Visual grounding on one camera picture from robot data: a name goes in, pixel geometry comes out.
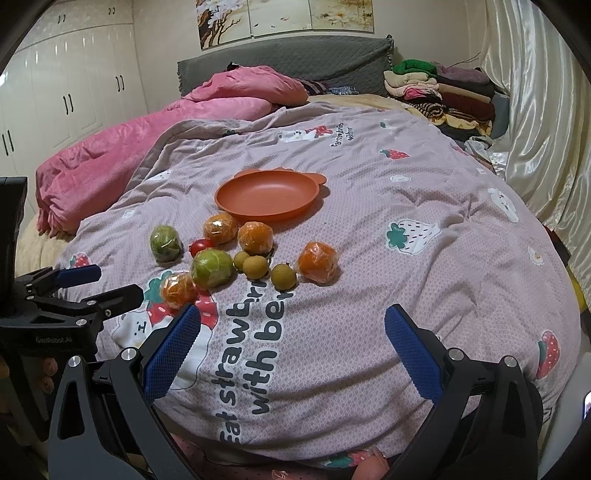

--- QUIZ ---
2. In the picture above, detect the green fruit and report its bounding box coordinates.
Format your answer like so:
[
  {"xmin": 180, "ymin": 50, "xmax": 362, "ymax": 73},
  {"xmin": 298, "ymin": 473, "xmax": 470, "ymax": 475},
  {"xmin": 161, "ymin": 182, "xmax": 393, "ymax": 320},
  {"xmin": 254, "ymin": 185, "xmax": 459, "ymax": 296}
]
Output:
[
  {"xmin": 149, "ymin": 225, "xmax": 182, "ymax": 263},
  {"xmin": 190, "ymin": 248, "xmax": 235, "ymax": 290}
]

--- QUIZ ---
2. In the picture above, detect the grey quilted headboard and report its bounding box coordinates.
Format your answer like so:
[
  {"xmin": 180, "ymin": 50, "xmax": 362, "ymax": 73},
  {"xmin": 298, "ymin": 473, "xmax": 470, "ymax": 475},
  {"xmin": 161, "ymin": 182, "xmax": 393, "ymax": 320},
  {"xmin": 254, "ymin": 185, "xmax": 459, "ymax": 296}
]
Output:
[{"xmin": 177, "ymin": 35, "xmax": 394, "ymax": 96}]

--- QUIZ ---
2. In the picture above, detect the white wardrobe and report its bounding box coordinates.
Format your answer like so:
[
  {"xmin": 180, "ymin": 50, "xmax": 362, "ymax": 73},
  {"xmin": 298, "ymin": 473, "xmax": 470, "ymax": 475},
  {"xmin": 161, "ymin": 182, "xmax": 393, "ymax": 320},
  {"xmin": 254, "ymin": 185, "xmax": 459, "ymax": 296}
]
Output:
[{"xmin": 1, "ymin": 0, "xmax": 147, "ymax": 219}]

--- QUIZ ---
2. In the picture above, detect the orange bear-ear plate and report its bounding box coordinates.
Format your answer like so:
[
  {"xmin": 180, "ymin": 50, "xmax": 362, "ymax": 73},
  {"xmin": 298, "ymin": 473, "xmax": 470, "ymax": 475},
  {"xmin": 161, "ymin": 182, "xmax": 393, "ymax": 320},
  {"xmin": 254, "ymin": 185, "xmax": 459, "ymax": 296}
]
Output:
[{"xmin": 214, "ymin": 168, "xmax": 327, "ymax": 222}]

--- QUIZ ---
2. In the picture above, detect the person's left hand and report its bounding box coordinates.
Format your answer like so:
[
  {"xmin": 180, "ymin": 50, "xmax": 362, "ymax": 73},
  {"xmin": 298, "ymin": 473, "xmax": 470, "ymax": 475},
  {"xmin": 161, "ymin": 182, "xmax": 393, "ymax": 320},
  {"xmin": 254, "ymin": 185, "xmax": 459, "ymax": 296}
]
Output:
[{"xmin": 0, "ymin": 358, "xmax": 58, "ymax": 394}]

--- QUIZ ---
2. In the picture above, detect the stack of folded clothes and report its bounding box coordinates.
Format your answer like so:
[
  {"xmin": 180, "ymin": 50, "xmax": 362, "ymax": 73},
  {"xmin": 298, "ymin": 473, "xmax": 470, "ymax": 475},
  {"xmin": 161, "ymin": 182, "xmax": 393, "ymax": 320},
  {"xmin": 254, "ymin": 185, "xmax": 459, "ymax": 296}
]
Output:
[{"xmin": 384, "ymin": 59, "xmax": 510, "ymax": 143}]

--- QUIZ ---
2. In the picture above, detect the red tomato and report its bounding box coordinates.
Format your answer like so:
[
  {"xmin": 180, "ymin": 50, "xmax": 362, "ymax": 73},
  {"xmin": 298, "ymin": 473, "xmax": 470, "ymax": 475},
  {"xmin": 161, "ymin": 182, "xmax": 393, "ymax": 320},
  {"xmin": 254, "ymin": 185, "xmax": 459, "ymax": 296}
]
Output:
[{"xmin": 189, "ymin": 238, "xmax": 215, "ymax": 258}]

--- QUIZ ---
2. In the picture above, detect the pink blanket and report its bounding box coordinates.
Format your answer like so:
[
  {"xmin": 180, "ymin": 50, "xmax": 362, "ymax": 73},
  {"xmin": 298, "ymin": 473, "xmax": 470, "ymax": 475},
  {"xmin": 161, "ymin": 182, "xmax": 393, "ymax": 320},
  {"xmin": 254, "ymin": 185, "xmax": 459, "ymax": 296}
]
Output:
[{"xmin": 35, "ymin": 66, "xmax": 308, "ymax": 236}]

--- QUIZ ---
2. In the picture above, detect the lilac strawberry print quilt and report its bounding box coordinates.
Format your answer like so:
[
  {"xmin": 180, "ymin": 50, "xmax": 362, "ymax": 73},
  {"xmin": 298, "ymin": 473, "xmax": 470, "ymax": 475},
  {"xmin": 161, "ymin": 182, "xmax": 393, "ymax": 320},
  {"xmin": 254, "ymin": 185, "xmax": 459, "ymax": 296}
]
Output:
[{"xmin": 58, "ymin": 104, "xmax": 581, "ymax": 467}]

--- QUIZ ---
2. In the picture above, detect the orange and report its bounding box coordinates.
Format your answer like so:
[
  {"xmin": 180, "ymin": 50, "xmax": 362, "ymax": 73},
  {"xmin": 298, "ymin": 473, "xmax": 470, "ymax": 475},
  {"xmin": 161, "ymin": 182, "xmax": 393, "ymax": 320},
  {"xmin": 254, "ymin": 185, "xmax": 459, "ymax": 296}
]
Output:
[
  {"xmin": 204, "ymin": 212, "xmax": 238, "ymax": 245},
  {"xmin": 297, "ymin": 241, "xmax": 339, "ymax": 284},
  {"xmin": 160, "ymin": 272, "xmax": 198, "ymax": 310},
  {"xmin": 238, "ymin": 221, "xmax": 273, "ymax": 255}
]

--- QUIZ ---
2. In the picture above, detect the cream satin curtain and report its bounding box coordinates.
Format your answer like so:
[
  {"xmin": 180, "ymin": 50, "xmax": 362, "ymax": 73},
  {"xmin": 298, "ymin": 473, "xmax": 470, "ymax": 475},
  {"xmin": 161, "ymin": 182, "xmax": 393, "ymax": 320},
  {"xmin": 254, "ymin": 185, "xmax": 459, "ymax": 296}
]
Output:
[{"xmin": 466, "ymin": 1, "xmax": 590, "ymax": 295}]

